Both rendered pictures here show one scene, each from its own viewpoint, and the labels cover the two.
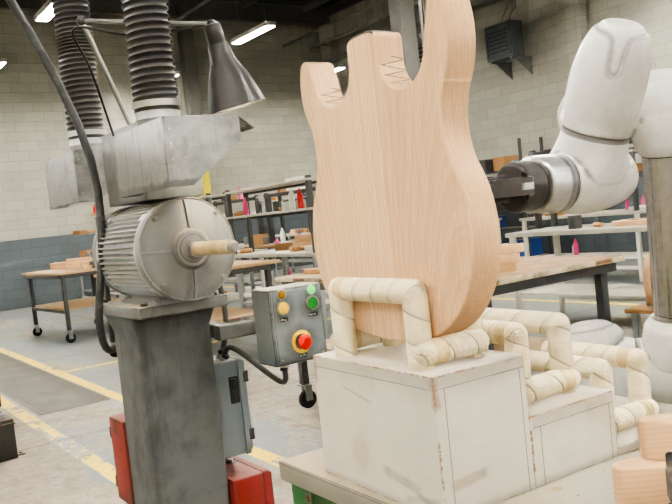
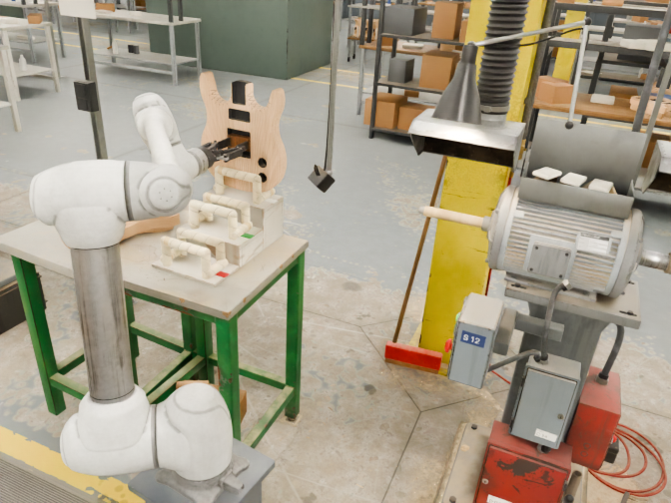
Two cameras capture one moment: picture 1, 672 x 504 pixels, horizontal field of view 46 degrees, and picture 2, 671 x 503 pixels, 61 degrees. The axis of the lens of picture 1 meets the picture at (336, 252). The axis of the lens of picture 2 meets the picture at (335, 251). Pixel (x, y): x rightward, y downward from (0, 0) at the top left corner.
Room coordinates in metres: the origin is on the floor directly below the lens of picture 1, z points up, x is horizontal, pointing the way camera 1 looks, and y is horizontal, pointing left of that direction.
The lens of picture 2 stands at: (2.93, -0.91, 1.95)
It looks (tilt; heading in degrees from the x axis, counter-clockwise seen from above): 28 degrees down; 146
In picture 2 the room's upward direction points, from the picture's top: 4 degrees clockwise
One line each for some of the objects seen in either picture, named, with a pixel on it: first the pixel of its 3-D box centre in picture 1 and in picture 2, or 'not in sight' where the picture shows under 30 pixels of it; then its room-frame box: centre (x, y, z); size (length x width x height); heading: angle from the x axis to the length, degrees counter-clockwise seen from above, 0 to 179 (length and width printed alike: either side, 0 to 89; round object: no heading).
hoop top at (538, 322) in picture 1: (513, 320); (212, 209); (1.15, -0.25, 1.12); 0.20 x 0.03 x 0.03; 32
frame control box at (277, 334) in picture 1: (269, 334); (499, 349); (2.13, 0.20, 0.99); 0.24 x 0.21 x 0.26; 34
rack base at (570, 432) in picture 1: (502, 420); (221, 240); (1.13, -0.21, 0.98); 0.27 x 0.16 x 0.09; 33
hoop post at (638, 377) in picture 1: (639, 389); (166, 252); (1.17, -0.43, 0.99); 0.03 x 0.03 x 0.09
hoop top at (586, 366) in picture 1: (555, 363); (200, 237); (1.20, -0.32, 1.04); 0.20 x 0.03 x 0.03; 32
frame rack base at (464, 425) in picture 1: (416, 417); (244, 215); (1.05, -0.08, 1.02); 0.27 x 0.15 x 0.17; 33
